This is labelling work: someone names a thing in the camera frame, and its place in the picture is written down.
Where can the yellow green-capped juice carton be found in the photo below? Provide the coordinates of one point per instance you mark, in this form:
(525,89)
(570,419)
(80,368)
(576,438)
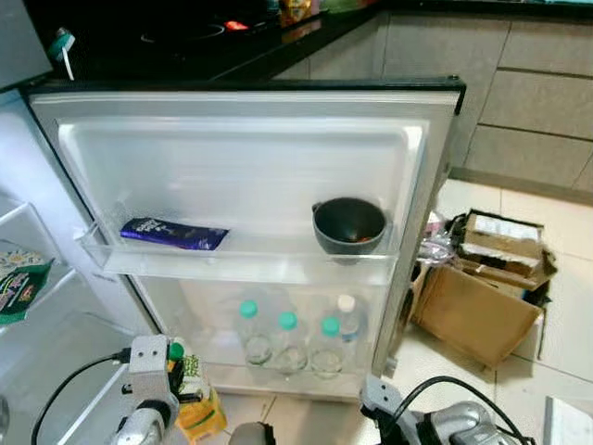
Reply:
(199,417)

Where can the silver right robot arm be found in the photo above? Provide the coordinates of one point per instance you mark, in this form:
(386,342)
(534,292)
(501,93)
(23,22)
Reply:
(463,426)

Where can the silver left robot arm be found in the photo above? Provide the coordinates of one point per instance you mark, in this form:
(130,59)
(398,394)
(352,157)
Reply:
(139,428)

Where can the silver left robot leg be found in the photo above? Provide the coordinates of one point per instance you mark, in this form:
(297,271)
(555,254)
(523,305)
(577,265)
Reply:
(252,434)

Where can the green-capped water bottle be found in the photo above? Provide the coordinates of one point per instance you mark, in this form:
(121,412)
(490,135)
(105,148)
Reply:
(288,321)
(248,309)
(330,326)

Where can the clear door shelf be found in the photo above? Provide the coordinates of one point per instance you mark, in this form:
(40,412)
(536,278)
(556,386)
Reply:
(250,264)

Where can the purple chocolate packet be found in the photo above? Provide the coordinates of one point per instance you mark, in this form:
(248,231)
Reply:
(176,234)

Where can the white-capped water bottle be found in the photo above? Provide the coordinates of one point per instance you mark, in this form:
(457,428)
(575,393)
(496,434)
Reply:
(346,303)

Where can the green snack bag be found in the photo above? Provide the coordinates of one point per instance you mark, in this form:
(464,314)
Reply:
(18,287)

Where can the black bowl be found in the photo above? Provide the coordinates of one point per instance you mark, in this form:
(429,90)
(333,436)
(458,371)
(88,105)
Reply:
(349,227)

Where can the flat brown cardboard box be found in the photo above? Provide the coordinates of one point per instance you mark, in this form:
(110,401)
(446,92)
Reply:
(473,315)

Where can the white-labelled open cardboard box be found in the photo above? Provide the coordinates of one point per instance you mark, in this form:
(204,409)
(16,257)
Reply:
(505,241)

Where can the clear plastic bag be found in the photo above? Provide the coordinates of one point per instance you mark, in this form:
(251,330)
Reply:
(437,246)

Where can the black kitchen countertop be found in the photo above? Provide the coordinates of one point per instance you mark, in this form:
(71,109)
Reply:
(93,60)

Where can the grey kitchen cabinet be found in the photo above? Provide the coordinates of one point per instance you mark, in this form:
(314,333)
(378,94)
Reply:
(537,93)

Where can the black induction stovetop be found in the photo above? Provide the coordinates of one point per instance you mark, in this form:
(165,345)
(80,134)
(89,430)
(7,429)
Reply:
(185,37)

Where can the grey freezer door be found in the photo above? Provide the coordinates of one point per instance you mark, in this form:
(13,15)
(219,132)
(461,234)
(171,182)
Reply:
(18,37)

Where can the yellow snack packet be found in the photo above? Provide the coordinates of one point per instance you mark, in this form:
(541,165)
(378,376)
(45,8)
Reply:
(296,9)

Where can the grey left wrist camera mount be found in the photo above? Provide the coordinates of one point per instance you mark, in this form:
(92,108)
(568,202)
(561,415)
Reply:
(153,366)

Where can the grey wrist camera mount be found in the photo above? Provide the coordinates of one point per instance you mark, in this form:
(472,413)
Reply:
(382,397)
(153,366)

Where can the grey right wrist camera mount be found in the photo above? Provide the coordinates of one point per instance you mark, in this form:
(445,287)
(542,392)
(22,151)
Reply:
(382,397)

